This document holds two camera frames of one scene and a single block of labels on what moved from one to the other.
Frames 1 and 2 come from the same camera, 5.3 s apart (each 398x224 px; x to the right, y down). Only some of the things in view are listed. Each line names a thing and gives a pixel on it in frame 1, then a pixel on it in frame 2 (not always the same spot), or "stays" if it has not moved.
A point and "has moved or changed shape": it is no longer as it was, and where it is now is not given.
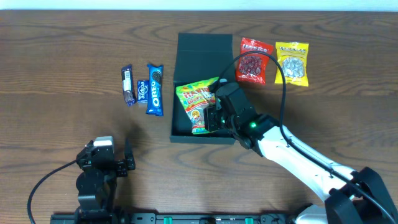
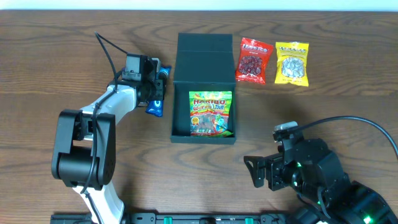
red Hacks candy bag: (253, 66) stays
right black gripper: (211, 118) -> (268, 172)
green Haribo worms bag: (195, 96) has moved or changed shape
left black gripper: (121, 166) -> (158, 90)
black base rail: (176, 218) stays
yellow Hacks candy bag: (292, 57) stays
